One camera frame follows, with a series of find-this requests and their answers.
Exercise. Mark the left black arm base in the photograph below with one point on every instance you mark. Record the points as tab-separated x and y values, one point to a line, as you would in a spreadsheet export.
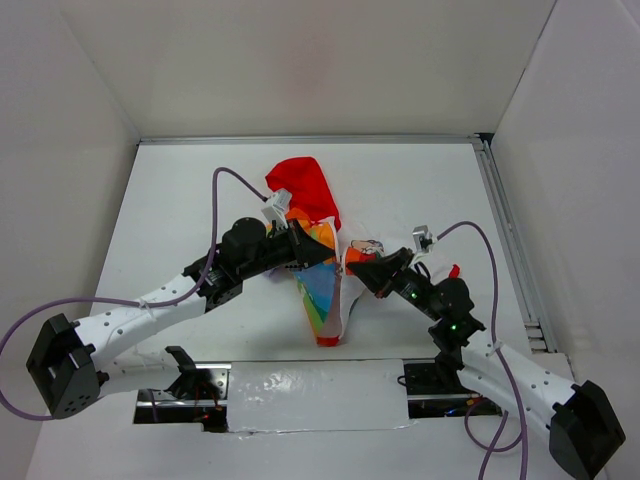
198	394

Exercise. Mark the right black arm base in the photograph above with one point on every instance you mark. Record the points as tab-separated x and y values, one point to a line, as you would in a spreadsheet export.
432	392

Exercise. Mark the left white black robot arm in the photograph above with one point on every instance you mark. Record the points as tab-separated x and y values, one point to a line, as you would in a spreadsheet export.
76	363

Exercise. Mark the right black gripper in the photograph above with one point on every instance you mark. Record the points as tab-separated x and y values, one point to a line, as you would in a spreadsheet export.
378	272

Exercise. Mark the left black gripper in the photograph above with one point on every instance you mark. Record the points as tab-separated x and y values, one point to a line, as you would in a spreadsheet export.
305	250

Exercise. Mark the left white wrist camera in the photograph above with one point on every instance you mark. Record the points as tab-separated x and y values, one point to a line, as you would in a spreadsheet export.
276	207

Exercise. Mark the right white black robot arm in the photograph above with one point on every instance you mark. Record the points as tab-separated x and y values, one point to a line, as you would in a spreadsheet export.
577	421

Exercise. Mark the rainbow white red kids jacket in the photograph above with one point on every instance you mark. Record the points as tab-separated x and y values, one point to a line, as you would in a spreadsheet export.
329	291

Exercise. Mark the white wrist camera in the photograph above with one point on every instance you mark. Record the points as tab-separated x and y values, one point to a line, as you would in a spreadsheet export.
276	207
424	239

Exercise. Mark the aluminium frame rail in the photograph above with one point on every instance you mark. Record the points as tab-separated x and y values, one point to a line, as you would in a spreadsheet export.
384	185

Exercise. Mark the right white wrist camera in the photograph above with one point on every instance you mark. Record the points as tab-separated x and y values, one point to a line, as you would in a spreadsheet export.
424	239

